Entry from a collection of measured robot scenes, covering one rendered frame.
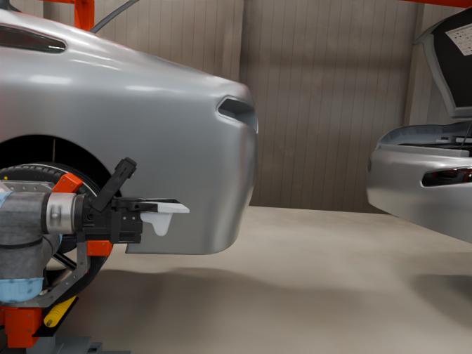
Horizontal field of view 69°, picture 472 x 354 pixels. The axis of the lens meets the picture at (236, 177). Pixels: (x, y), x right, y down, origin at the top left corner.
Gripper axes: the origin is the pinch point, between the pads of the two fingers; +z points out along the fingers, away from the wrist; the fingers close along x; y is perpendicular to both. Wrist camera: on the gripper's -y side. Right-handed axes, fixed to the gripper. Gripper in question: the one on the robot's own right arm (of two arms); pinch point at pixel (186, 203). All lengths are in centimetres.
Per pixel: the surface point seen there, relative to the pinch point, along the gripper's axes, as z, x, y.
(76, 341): -40, -130, 84
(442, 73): 278, -212, -118
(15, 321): -59, -97, 59
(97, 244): -26, -89, 25
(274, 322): 90, -171, 101
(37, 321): -51, -100, 61
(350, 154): 366, -501, -58
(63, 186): -40, -88, 0
